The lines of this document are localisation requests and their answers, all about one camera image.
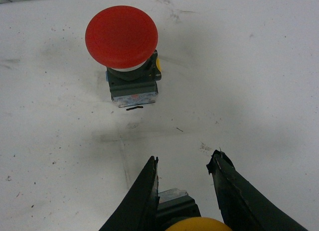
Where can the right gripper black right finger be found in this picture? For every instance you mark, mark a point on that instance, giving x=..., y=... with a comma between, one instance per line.
x=242, y=206

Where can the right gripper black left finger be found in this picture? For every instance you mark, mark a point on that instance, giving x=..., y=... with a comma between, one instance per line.
x=138, y=209

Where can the yellow mushroom push button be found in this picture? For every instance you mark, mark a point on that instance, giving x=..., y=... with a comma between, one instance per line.
x=178, y=211

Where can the red mushroom push button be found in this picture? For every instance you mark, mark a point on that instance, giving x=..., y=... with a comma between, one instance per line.
x=124, y=39

